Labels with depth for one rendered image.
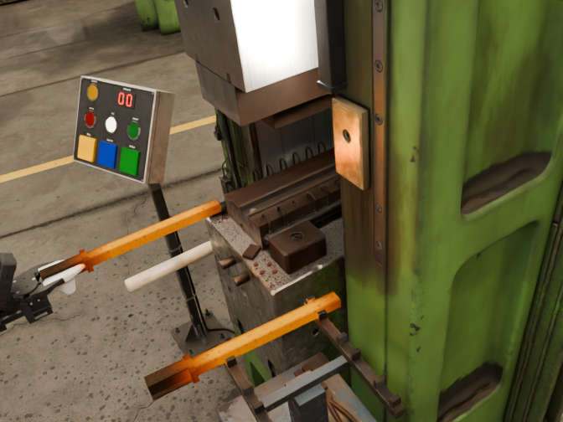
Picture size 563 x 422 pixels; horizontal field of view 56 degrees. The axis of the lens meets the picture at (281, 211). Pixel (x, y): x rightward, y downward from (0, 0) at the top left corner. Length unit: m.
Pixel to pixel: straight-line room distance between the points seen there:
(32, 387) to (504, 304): 1.89
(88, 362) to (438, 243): 1.81
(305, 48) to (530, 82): 0.45
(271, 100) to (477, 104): 0.42
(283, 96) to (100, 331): 1.72
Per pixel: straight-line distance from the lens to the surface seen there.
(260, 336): 1.09
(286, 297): 1.29
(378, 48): 0.92
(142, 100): 1.65
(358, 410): 1.30
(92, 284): 2.88
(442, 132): 0.93
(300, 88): 1.21
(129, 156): 1.68
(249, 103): 1.15
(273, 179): 1.50
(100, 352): 2.54
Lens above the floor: 1.80
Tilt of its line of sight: 37 degrees down
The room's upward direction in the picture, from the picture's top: 8 degrees counter-clockwise
